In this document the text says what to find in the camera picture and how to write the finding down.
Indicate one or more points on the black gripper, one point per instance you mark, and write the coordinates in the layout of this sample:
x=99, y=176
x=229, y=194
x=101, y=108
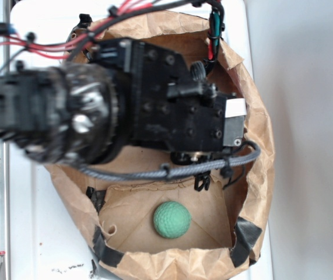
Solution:
x=161, y=106

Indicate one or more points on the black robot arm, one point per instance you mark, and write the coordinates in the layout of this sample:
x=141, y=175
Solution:
x=64, y=114

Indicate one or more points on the green dimpled ball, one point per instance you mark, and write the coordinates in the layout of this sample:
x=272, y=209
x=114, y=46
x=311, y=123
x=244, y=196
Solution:
x=171, y=220

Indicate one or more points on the brown paper bag tray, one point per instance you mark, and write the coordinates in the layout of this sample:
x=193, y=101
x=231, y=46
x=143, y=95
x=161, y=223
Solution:
x=228, y=223

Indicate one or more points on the white plastic bin lid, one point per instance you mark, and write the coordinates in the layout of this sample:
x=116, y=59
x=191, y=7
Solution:
x=44, y=242

